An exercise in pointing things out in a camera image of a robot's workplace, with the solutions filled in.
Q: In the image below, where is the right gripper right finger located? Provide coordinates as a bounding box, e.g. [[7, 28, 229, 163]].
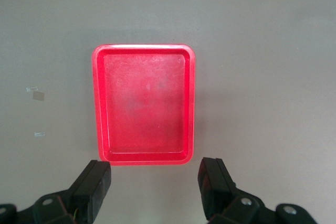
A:
[[197, 157, 266, 224]]

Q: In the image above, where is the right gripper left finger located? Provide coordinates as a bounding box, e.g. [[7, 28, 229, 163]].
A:
[[33, 159, 112, 224]]

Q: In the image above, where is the red plastic tray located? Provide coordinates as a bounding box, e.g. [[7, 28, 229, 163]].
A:
[[91, 43, 197, 166]]

